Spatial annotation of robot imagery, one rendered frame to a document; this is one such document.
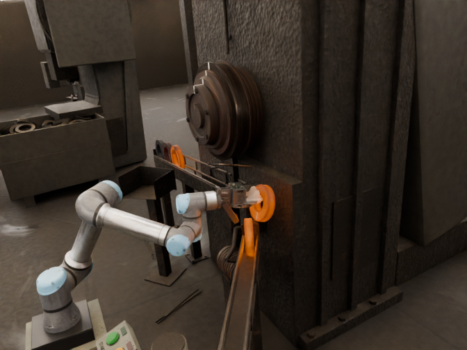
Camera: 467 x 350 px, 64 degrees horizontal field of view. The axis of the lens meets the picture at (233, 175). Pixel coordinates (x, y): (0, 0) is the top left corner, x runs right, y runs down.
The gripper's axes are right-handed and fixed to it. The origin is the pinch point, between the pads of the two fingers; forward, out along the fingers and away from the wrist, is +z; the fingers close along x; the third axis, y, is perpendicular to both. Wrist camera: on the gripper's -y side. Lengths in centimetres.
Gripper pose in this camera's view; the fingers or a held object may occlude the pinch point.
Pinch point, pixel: (262, 198)
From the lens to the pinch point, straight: 156.1
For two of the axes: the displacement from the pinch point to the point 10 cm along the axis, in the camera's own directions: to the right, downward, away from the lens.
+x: -3.1, -3.9, 8.7
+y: 0.3, -9.2, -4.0
